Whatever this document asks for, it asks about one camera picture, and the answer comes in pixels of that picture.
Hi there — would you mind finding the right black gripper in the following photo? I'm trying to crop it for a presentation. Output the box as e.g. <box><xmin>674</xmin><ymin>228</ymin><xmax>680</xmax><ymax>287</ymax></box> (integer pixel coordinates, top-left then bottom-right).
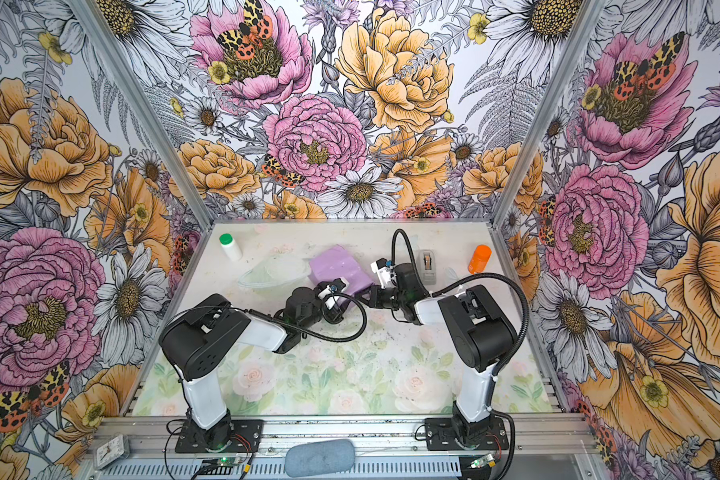
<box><xmin>354</xmin><ymin>283</ymin><xmax>407</xmax><ymax>311</ymax></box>

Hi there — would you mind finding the pink wrapping paper sheet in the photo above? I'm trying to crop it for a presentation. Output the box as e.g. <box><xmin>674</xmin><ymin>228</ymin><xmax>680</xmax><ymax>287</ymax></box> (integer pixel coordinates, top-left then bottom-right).
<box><xmin>308</xmin><ymin>245</ymin><xmax>373</xmax><ymax>295</ymax></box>

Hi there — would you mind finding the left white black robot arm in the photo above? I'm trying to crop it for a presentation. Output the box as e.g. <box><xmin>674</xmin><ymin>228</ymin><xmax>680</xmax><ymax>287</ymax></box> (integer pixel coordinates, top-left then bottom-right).
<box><xmin>159</xmin><ymin>279</ymin><xmax>368</xmax><ymax>454</ymax></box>

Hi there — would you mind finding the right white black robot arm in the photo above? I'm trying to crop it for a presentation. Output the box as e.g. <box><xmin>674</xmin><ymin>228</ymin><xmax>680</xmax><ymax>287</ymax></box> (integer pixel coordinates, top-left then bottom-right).
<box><xmin>359</xmin><ymin>258</ymin><xmax>529</xmax><ymax>449</ymax></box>

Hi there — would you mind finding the grey tape dispenser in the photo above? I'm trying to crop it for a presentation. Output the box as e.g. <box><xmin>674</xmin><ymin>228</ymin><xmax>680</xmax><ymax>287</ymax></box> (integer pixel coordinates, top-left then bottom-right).
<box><xmin>417</xmin><ymin>250</ymin><xmax>437</xmax><ymax>286</ymax></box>

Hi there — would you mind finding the white bottle green cap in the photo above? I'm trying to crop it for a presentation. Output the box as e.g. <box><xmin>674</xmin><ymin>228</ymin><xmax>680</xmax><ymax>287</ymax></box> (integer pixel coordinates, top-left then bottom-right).
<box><xmin>219</xmin><ymin>233</ymin><xmax>243</xmax><ymax>262</ymax></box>

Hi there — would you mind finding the orange bottle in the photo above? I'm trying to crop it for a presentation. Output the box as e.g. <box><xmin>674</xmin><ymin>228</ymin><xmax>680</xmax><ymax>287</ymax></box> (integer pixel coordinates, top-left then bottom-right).
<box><xmin>467</xmin><ymin>244</ymin><xmax>492</xmax><ymax>274</ymax></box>

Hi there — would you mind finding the grey foam pad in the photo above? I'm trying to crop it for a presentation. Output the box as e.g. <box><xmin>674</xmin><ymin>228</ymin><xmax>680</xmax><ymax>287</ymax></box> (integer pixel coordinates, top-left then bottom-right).
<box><xmin>284</xmin><ymin>439</ymin><xmax>356</xmax><ymax>478</ymax></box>

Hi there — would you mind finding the left black cable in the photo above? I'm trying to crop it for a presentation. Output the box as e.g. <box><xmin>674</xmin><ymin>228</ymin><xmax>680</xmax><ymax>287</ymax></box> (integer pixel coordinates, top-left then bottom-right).
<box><xmin>161</xmin><ymin>290</ymin><xmax>369</xmax><ymax>421</ymax></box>

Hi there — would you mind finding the aluminium front rail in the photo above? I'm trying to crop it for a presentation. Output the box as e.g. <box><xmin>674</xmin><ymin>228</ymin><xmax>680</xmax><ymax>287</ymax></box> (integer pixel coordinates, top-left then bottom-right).
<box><xmin>85</xmin><ymin>412</ymin><xmax>596</xmax><ymax>459</ymax></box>

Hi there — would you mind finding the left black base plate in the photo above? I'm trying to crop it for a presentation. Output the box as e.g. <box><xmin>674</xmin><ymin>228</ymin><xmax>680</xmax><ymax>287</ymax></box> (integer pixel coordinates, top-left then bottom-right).
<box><xmin>174</xmin><ymin>418</ymin><xmax>264</xmax><ymax>454</ymax></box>

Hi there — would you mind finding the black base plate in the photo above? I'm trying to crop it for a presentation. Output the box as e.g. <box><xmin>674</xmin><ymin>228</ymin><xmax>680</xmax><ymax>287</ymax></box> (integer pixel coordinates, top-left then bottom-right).
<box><xmin>424</xmin><ymin>415</ymin><xmax>509</xmax><ymax>452</ymax></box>
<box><xmin>174</xmin><ymin>418</ymin><xmax>264</xmax><ymax>454</ymax></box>

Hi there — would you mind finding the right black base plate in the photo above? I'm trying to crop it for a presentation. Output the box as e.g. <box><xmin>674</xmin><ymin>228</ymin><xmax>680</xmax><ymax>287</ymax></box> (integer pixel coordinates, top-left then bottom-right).
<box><xmin>424</xmin><ymin>415</ymin><xmax>509</xmax><ymax>452</ymax></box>

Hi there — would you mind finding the right black corrugated cable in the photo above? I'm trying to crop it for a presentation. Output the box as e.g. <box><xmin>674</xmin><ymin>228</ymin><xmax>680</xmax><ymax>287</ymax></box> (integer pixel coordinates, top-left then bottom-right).
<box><xmin>391</xmin><ymin>228</ymin><xmax>530</xmax><ymax>480</ymax></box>

